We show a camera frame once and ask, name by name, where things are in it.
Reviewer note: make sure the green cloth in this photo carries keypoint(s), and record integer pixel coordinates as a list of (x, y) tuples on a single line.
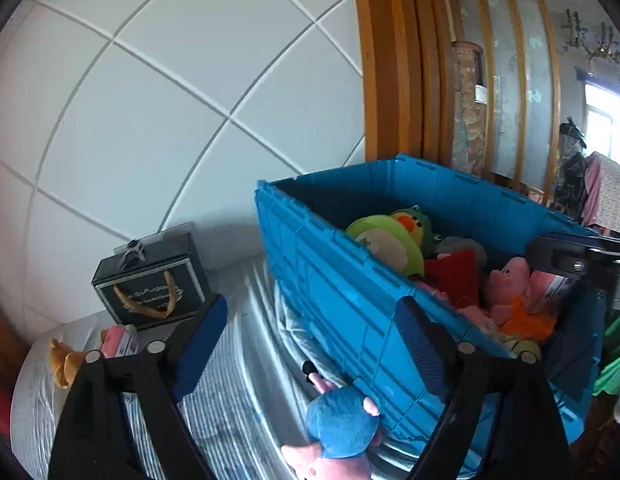
[(614, 355)]

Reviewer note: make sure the rolled patterned rug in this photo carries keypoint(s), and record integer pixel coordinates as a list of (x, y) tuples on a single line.
[(467, 110)]

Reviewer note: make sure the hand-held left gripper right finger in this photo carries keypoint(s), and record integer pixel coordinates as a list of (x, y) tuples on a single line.
[(419, 350)]

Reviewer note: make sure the orange plush toy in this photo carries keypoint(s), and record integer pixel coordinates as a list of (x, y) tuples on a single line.
[(527, 322)]

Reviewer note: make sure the window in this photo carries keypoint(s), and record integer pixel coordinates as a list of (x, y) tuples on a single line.
[(607, 125)]

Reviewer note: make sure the pink tissue pack white label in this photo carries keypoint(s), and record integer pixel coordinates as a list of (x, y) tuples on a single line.
[(117, 342)]

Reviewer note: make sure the dark patterned hanging garment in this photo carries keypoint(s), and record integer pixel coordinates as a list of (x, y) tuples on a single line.
[(572, 175)]

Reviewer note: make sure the pink plush toy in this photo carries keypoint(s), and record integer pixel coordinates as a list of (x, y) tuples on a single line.
[(509, 285)]

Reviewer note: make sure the wooden slat glass partition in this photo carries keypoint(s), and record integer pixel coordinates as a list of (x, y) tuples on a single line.
[(519, 85)]

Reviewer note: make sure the brown bear plush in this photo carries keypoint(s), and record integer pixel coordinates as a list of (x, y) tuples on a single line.
[(65, 360)]

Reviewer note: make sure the black gift bag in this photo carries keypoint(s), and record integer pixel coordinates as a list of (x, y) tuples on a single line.
[(155, 285)]

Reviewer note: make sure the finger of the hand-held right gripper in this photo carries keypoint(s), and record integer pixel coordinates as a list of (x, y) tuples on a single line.
[(559, 259)]

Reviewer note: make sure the blue plastic crate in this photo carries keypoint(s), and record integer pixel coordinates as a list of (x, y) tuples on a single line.
[(340, 300)]

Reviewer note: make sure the green and white frog plush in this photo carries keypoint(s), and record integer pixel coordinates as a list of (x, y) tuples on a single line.
[(384, 242)]

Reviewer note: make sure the pink pig plush blue body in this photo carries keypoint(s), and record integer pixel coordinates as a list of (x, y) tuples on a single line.
[(340, 420)]

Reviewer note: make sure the pink hanging cloth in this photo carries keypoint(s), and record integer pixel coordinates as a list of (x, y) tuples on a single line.
[(609, 195)]

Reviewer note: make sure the wooden frame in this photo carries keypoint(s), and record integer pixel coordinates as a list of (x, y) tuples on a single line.
[(394, 60)]

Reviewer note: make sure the red plush toy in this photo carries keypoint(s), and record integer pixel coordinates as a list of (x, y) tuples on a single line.
[(454, 277)]

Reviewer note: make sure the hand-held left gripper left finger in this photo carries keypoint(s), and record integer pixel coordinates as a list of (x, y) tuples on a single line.
[(200, 355)]

